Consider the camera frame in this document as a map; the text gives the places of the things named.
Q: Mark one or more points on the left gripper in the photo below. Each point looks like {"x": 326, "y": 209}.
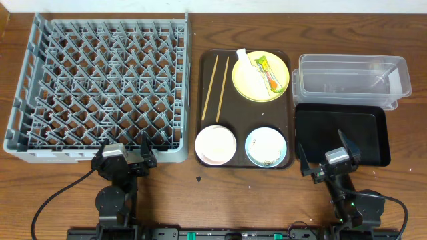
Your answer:
{"x": 132, "y": 167}

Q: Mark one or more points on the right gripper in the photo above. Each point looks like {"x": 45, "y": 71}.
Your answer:
{"x": 355, "y": 158}

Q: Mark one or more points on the light blue bowl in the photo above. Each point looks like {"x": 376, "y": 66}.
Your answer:
{"x": 266, "y": 147}

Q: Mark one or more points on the white bowl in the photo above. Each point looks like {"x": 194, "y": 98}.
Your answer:
{"x": 215, "y": 145}

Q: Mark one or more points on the green orange snack wrapper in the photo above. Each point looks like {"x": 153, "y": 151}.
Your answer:
{"x": 273, "y": 84}

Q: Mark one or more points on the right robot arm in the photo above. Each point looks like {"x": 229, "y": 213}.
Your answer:
{"x": 356, "y": 209}

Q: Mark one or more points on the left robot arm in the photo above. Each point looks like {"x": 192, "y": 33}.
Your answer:
{"x": 117, "y": 202}

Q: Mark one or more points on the grey plastic dish rack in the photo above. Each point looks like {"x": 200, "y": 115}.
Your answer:
{"x": 86, "y": 81}

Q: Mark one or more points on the clear plastic bin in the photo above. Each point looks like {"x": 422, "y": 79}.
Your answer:
{"x": 372, "y": 80}

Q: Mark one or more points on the dark brown serving tray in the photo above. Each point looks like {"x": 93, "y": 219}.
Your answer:
{"x": 240, "y": 115}

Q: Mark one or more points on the yellow round plate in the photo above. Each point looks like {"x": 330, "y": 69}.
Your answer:
{"x": 280, "y": 70}

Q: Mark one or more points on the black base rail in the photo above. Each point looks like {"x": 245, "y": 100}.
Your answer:
{"x": 298, "y": 233}

